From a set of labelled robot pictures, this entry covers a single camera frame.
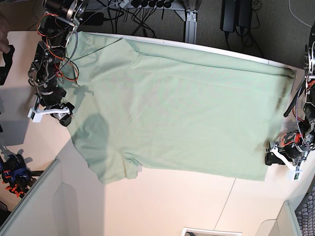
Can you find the blue orange clamp pile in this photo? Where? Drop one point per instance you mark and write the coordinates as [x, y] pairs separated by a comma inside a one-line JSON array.
[[15, 175]]

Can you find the grey partition panel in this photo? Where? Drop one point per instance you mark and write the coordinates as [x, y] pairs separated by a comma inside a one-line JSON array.
[[34, 214], [286, 223]]

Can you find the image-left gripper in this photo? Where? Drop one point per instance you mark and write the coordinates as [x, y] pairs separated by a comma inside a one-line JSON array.
[[62, 111]]

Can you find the aluminium frame post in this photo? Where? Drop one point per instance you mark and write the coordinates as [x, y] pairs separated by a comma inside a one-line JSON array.
[[188, 12]]

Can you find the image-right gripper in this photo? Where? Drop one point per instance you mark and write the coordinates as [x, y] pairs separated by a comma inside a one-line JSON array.
[[292, 148]]

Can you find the grey partition panel left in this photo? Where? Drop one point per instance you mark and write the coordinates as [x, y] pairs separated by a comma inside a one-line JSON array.
[[34, 214]]

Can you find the patterned grey chair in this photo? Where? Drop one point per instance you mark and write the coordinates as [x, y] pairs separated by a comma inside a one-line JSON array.
[[305, 214]]

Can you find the grey partition panel right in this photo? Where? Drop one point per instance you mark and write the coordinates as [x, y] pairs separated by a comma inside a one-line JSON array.
[[286, 223]]

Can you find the black robot arm image-left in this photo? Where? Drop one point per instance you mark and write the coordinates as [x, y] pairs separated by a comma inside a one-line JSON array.
[[58, 24]]

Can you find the black device left edge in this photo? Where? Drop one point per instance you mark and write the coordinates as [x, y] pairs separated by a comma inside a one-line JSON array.
[[8, 61]]

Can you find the black power brick left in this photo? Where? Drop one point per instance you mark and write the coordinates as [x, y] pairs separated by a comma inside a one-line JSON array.
[[93, 19]]

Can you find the black power adapter pair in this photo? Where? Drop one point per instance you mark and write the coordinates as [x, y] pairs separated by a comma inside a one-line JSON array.
[[235, 13]]

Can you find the light green T-shirt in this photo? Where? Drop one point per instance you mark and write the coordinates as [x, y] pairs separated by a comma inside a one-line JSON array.
[[146, 105]]

